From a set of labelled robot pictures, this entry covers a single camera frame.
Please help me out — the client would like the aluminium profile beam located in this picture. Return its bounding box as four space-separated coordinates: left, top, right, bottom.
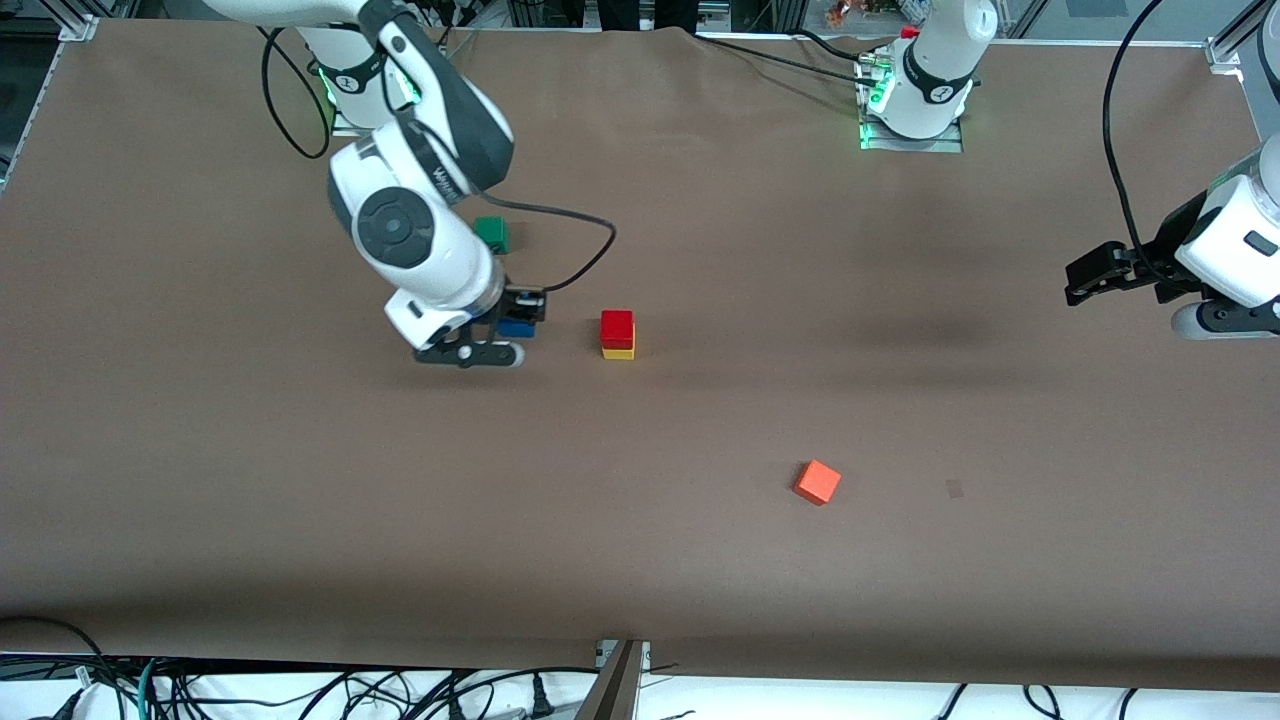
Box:
575 640 651 720

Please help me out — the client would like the black cable across table cover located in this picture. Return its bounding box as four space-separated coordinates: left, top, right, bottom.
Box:
690 30 886 86

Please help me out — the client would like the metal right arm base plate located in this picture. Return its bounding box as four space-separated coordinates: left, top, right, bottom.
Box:
330 100 438 139

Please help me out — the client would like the brown table cover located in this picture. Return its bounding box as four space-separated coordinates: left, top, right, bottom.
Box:
0 18 1280 693

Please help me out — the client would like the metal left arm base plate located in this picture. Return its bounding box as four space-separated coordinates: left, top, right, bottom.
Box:
858 50 964 154

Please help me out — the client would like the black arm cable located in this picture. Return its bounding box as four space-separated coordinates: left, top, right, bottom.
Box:
1102 0 1171 283
262 25 618 293

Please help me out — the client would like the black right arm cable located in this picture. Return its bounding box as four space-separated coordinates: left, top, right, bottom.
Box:
262 25 618 293

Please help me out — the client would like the aluminium frame corner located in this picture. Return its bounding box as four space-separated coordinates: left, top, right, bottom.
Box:
0 0 101 191
1205 0 1280 141

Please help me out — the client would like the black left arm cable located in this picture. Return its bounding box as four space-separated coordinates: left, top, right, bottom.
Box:
1102 0 1171 283

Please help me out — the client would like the orange wooden block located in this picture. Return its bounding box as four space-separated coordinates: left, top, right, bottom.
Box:
793 459 842 506

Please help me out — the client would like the black arched cable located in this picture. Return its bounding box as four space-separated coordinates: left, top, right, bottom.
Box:
0 616 131 720

